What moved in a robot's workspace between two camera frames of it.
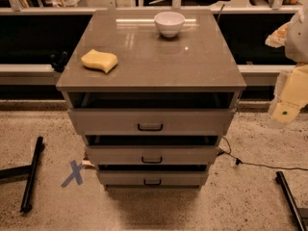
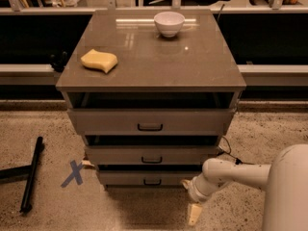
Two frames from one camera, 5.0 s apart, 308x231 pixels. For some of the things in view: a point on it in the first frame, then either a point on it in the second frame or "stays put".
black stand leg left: x=31 y=171 stays put
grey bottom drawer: x=153 y=177 stays put
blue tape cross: x=76 y=169 stays put
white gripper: x=297 y=42 to x=194 y=190
